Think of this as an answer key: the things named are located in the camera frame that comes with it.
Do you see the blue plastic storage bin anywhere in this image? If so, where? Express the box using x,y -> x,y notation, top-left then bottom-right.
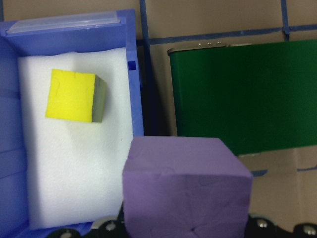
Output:
0,9 -> 145,238

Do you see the purple foam block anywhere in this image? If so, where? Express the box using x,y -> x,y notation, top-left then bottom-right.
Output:
121,135 -> 254,238

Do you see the green conveyor belt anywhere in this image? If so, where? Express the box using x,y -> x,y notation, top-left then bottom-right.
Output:
167,39 -> 317,158

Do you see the white foam pad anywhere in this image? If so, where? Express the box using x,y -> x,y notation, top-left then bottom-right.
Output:
17,47 -> 135,230

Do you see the yellow foam block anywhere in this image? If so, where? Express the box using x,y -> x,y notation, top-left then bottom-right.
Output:
45,68 -> 107,124

